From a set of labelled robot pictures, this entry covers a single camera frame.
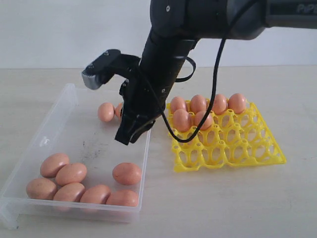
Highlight yellow plastic egg tray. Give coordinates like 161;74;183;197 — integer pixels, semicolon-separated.
171;102;286;172

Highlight brown egg packed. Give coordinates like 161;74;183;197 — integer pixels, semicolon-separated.
170;96;187;113
228;93;246;114
190;94;207;114
212;94;227;115

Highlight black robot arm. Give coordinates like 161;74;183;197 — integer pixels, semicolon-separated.
115;0;317;145

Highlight brown egg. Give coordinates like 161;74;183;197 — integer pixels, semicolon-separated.
40;153;70;179
26;178;58;200
106;190;139;207
53;182;85;202
194;111;213;130
55;163;87;186
98;102;115;122
172;109;192;132
112;163;142;185
80;184;111;204
115;103;123;119

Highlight clear plastic bin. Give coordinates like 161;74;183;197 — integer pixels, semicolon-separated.
0;83;151;229

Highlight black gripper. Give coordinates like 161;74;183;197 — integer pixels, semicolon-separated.
115;74;171;145

